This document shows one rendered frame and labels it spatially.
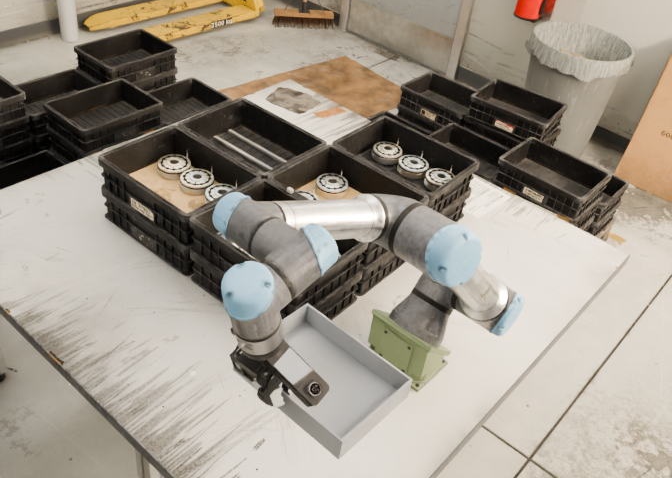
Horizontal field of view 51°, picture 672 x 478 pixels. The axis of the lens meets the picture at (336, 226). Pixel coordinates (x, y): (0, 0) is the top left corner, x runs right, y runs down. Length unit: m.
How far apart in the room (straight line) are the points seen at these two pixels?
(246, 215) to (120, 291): 0.99
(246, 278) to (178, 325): 0.96
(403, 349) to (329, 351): 0.42
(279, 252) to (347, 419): 0.40
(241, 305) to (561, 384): 2.17
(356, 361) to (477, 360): 0.63
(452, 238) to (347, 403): 0.36
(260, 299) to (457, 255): 0.48
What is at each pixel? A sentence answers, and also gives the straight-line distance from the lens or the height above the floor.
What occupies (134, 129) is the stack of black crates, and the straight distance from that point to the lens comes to 3.14.
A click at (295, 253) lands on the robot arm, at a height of 1.43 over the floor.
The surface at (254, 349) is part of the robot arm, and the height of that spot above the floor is 1.29.
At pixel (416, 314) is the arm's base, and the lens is 1.78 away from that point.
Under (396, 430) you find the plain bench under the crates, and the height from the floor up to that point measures 0.70.
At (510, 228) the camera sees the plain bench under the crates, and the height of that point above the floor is 0.70.
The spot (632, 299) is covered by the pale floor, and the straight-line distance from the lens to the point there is 3.58.
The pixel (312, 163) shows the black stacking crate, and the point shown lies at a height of 0.90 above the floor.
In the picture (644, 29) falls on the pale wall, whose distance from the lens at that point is 4.54.
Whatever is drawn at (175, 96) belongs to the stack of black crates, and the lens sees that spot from 3.61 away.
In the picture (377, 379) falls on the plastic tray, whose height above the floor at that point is 1.05.
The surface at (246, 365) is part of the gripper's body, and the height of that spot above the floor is 1.21.
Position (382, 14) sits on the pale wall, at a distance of 5.39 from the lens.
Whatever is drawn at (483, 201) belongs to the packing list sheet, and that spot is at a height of 0.70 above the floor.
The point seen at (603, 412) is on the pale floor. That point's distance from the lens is 3.01.
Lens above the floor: 2.10
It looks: 37 degrees down
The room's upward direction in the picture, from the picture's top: 8 degrees clockwise
